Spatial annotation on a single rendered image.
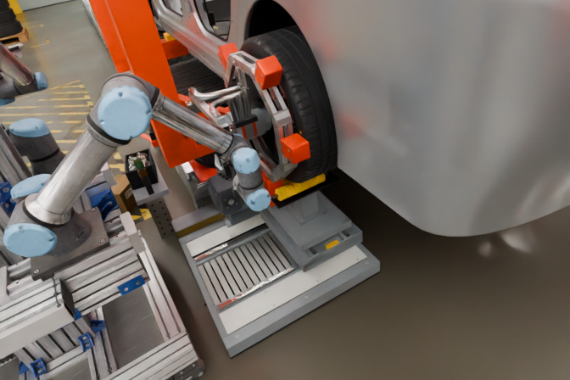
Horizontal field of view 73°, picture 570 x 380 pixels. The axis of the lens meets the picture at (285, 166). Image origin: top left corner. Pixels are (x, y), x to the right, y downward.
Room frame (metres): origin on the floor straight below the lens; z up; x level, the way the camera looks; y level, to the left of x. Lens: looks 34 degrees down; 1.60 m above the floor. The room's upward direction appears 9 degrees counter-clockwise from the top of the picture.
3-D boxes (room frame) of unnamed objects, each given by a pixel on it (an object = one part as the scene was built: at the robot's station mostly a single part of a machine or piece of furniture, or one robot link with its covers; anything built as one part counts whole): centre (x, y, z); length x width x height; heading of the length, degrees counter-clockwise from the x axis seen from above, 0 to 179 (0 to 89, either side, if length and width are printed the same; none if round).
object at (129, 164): (1.81, 0.78, 0.51); 0.20 x 0.14 x 0.13; 15
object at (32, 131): (1.39, 0.96, 0.98); 0.13 x 0.12 x 0.14; 102
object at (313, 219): (1.56, -0.07, 0.32); 0.40 x 0.30 x 0.28; 23
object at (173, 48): (3.75, 1.01, 0.69); 0.52 x 0.17 x 0.35; 113
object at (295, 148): (1.21, -0.05, 0.85); 0.09 x 0.08 x 0.07; 23
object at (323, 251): (1.56, -0.07, 0.13); 0.50 x 0.36 x 0.10; 23
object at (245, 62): (1.50, 0.08, 0.85); 0.54 x 0.07 x 0.54; 23
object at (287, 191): (1.42, -0.06, 0.51); 0.29 x 0.06 x 0.06; 113
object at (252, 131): (1.47, 0.15, 0.85); 0.21 x 0.14 x 0.14; 113
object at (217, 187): (1.77, 0.23, 0.26); 0.42 x 0.18 x 0.35; 113
